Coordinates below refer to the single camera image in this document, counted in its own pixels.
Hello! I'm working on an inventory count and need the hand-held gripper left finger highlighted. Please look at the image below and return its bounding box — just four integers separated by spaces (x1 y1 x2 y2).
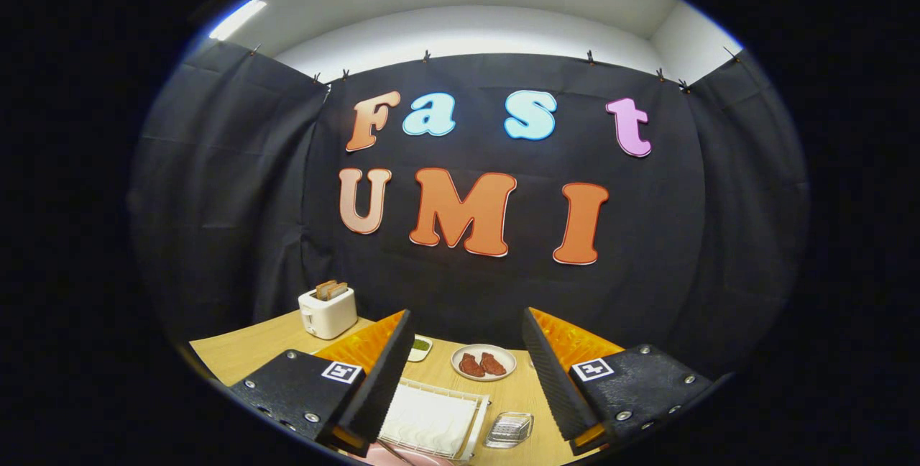
230 309 415 458

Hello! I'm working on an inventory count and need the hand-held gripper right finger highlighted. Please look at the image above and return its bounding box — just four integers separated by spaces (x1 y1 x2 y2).
522 306 714 457

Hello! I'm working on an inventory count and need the metal wire basket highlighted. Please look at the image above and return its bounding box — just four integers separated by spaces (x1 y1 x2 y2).
483 412 534 449

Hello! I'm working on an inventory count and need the white wire dish rack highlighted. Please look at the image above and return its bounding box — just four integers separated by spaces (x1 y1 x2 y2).
372 378 491 462

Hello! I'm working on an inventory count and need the pink plate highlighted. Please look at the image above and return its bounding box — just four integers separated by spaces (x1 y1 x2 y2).
351 439 472 466

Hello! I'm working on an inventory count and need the beige plate with meat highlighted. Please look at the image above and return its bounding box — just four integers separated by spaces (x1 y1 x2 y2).
451 344 517 382

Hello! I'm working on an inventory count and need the white drain tray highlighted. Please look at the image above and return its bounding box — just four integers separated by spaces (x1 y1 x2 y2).
379 383 479 458

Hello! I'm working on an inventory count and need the white toaster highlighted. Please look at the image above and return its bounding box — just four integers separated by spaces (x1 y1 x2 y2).
298 286 358 340

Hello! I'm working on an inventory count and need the black backdrop cloth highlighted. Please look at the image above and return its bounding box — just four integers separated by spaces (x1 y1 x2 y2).
129 40 811 380

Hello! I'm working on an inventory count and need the long ceiling light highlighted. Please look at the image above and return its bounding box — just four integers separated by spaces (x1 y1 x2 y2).
208 0 267 41

